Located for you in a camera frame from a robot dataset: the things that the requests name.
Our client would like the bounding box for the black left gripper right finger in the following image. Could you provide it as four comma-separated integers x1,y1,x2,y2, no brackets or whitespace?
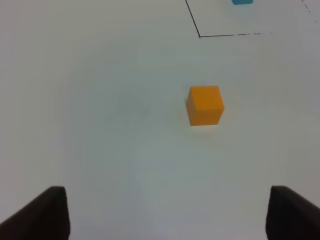
265,186,320,240

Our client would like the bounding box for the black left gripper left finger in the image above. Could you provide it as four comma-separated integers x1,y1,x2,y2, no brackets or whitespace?
0,186,71,240

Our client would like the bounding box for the orange cube block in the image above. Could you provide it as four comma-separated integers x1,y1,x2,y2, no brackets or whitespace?
186,85,225,126

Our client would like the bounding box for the blue template cube block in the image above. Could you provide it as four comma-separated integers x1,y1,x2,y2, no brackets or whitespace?
232,0,253,5

